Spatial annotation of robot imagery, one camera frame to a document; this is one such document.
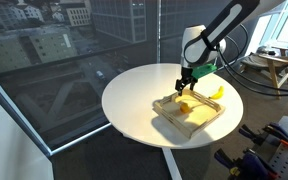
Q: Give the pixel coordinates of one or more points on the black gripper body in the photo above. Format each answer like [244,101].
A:
[186,76]

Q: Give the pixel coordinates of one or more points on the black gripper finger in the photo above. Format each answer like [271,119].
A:
[192,85]
[179,86]

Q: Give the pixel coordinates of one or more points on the round yellow fruit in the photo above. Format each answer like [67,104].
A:
[184,108]

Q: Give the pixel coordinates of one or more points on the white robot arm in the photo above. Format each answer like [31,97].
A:
[199,41]

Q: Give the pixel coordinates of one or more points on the wooden slatted crate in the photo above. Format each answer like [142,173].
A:
[203,111]

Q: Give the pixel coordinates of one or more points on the yellow banana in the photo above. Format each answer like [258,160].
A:
[219,94]

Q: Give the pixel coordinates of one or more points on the wooden lounge chair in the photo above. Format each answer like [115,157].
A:
[268,65]

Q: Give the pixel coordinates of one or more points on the blue orange clamp upper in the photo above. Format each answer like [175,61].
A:
[273,129]

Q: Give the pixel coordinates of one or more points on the blue orange clamp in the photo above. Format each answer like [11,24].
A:
[250,167]
[273,129]

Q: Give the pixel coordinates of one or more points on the blue orange clamp lower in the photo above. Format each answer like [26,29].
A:
[250,167]

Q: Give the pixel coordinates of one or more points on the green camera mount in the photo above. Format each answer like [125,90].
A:
[203,70]

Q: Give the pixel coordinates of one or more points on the white table pedestal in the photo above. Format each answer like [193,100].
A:
[171,163]

